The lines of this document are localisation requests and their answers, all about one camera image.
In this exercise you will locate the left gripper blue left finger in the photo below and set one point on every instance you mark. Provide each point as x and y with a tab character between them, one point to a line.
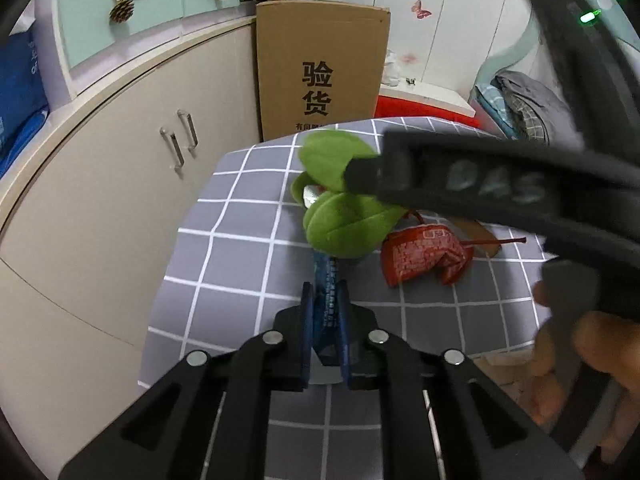
306	331

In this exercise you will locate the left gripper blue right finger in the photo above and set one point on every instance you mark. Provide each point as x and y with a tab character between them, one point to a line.
342	335

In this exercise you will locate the small blue wrapper strip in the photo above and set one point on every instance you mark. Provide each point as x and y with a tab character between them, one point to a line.
325	280

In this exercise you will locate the red torn wrapper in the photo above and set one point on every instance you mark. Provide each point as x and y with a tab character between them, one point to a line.
431	248

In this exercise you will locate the person's right hand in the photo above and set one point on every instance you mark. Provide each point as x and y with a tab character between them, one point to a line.
606	343

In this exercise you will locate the grey folded duvet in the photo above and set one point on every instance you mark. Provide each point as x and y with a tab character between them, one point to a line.
527	110

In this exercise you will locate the grey checkered tablecloth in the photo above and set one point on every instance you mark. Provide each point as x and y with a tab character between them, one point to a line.
241	256

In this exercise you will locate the green leaves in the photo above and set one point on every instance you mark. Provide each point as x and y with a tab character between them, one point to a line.
339	223

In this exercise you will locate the red storage bench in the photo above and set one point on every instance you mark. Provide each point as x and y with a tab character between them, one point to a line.
387	107

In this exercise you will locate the brown cardboard box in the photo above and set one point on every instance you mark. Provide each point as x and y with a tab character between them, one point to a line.
319	63

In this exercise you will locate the blue shopping bag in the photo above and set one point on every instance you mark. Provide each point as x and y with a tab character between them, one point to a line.
24	106

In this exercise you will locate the teal drawer cabinet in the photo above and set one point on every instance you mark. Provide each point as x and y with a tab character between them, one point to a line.
81	41

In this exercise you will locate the teal bunk bed frame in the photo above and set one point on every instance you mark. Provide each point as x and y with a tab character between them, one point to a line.
526	53

